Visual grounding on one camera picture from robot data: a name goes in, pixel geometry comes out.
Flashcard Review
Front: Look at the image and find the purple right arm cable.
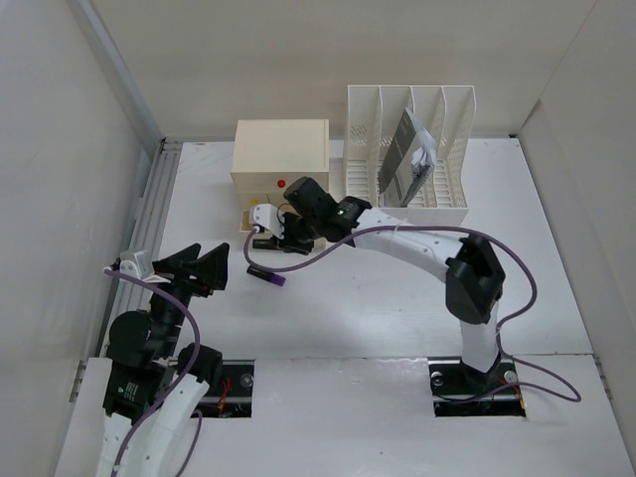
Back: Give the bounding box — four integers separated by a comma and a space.
243, 224, 582, 403

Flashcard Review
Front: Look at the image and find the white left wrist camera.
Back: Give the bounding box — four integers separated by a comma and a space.
105, 249, 154, 280

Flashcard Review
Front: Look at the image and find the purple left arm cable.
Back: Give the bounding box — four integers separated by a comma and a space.
101, 265, 204, 477

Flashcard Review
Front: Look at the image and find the grey setup guide booklet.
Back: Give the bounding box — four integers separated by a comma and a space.
378, 107, 437, 208

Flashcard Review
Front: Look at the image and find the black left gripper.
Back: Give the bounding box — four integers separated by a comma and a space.
144, 240, 228, 355

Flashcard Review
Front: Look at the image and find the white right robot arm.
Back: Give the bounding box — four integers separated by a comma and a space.
283, 177, 505, 392

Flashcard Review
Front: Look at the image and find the purple highlighter marker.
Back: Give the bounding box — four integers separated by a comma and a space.
246, 266, 286, 287

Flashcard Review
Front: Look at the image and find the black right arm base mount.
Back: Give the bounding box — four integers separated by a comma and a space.
428, 357, 526, 417

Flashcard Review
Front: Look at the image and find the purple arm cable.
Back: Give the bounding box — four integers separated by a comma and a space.
243, 224, 582, 403
101, 265, 204, 477

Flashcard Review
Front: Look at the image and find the white file organizer rack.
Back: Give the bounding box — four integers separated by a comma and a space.
343, 84, 476, 226

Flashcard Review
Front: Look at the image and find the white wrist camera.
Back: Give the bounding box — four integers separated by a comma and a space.
105, 249, 154, 280
249, 204, 284, 239

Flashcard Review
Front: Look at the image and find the aluminium frame rail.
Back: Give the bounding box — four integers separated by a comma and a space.
69, 0, 180, 402

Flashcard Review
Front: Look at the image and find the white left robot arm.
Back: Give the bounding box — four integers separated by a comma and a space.
96, 242, 231, 476

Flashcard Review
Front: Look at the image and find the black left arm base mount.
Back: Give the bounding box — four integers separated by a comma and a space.
196, 361, 254, 418

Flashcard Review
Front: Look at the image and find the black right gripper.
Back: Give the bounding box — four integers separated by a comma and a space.
270, 211, 322, 255

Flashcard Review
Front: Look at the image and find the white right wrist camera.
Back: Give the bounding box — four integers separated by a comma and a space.
249, 204, 284, 239

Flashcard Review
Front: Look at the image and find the cream drawer cabinet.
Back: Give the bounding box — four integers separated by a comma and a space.
231, 119, 330, 239

